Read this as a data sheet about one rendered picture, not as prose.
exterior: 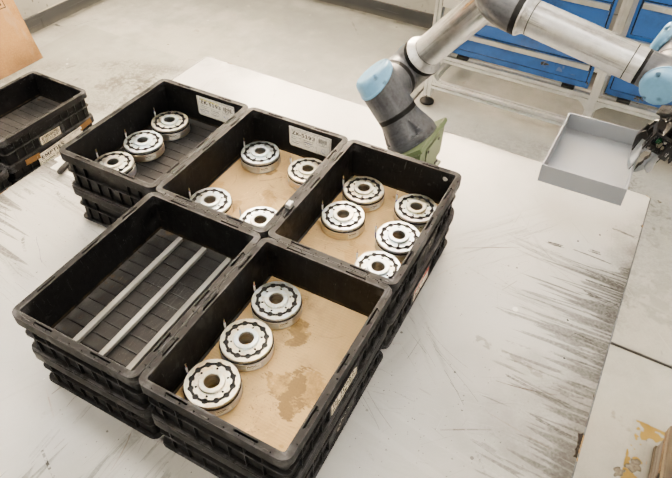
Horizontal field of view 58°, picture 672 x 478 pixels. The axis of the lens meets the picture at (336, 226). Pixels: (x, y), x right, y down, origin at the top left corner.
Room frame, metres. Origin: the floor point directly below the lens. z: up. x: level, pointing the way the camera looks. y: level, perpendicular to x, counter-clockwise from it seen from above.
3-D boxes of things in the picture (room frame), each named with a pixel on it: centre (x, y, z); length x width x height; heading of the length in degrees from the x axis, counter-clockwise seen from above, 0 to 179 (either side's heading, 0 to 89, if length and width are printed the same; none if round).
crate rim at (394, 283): (1.01, -0.07, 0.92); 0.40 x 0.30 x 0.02; 153
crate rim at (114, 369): (0.79, 0.37, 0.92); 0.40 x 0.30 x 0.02; 153
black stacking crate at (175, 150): (1.28, 0.46, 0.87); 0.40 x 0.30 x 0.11; 153
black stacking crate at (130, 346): (0.79, 0.37, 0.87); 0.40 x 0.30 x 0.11; 153
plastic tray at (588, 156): (1.25, -0.65, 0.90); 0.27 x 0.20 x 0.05; 151
